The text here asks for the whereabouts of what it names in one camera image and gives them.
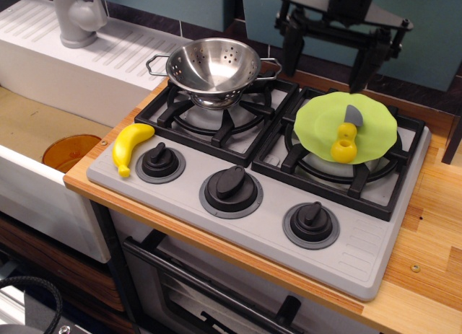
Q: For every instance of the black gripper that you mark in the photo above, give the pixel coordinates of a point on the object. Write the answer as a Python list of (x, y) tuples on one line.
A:
[(376, 33)]

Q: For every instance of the green plate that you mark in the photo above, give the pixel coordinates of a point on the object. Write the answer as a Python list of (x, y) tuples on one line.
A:
[(317, 122)]

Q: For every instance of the steel colander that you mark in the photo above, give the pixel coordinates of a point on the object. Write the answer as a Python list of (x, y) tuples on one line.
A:
[(214, 72)]

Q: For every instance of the black left burner grate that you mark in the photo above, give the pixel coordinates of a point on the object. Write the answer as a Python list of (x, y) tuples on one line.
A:
[(234, 134)]

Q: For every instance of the black burner grate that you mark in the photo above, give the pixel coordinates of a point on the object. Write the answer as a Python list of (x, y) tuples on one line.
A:
[(234, 134), (374, 188)]

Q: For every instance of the grey toy stove top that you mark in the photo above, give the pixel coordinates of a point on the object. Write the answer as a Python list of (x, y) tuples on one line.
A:
[(354, 264)]

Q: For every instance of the black right burner grate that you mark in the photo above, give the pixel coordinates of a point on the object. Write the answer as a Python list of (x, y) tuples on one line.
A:
[(374, 188)]

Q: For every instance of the black middle stove knob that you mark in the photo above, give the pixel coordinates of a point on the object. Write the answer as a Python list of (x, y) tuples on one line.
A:
[(232, 193)]

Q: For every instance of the black stove knob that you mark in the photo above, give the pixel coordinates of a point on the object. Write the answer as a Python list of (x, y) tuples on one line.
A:
[(160, 165), (311, 226), (232, 193)]

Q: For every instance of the black right stove knob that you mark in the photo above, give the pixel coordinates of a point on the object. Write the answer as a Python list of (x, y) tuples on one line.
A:
[(311, 226)]

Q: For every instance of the black left stove knob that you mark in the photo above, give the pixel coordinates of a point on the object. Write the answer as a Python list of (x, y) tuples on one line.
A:
[(160, 165)]

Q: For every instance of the yellow toy banana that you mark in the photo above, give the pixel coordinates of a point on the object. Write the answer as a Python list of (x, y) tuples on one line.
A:
[(125, 143)]

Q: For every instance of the grey toy faucet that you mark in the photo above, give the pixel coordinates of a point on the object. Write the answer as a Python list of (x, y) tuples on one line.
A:
[(79, 21)]

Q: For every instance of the toy oven door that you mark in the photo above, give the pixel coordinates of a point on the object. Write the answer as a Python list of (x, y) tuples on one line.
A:
[(201, 304)]

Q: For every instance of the white toy sink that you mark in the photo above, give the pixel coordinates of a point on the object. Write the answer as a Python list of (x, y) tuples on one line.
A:
[(49, 92)]

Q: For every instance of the orange plastic bowl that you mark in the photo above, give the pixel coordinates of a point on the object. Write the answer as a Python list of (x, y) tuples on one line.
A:
[(65, 153)]

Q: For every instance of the yellow handled toy knife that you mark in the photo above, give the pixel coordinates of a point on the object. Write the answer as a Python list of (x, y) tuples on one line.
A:
[(344, 149)]

